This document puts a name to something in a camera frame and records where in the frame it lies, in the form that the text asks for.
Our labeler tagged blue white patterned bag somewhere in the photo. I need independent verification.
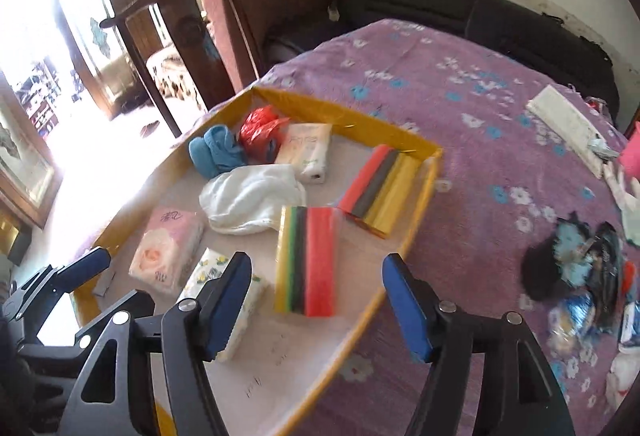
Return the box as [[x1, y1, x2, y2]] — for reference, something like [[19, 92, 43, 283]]
[[548, 291, 597, 355]]

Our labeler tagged black snack packet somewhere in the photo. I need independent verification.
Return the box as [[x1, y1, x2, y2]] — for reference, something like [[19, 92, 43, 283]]
[[587, 222, 623, 333]]

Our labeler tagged blue red sock bundle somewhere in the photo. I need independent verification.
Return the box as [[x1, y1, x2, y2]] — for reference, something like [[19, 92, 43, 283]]
[[622, 260, 638, 301]]

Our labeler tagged lemon print tissue pack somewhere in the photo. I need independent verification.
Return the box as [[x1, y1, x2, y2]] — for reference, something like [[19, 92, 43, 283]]
[[178, 248, 266, 361]]

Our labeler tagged pink rose tissue pack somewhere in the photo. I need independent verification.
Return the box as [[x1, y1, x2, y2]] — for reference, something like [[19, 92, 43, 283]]
[[128, 207, 204, 296]]

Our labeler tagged striped sponge pack near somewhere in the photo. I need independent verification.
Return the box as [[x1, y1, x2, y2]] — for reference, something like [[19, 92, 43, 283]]
[[273, 206, 342, 318]]

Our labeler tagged black cylindrical motor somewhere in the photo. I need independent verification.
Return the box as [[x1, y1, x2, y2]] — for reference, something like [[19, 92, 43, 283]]
[[521, 211, 586, 303]]

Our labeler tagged white cloth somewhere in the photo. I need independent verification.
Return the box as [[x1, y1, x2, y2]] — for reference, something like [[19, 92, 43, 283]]
[[198, 164, 306, 235]]

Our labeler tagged yellow cardboard tray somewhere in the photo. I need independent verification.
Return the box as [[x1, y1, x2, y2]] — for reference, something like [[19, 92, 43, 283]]
[[72, 86, 443, 435]]

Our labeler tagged blue sock ball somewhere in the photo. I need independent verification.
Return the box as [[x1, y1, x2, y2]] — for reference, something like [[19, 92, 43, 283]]
[[188, 125, 247, 180]]

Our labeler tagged white tissue pack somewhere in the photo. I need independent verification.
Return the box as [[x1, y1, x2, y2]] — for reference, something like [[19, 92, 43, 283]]
[[274, 123, 332, 185]]

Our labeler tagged pink thermos bottle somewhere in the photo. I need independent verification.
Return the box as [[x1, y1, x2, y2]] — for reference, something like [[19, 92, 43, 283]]
[[618, 122, 640, 180]]

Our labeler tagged purple floral tablecloth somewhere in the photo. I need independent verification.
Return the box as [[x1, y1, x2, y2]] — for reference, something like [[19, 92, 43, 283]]
[[257, 20, 625, 435]]

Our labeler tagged wooden chair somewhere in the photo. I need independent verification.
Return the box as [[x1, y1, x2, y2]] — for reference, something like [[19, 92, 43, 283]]
[[100, 0, 264, 138]]

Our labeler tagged maroon armchair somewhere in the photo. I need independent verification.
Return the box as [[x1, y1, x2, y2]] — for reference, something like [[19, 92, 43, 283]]
[[202, 0, 333, 91]]

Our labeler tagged black sofa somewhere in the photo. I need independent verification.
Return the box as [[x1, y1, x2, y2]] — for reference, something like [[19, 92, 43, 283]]
[[264, 0, 620, 116]]

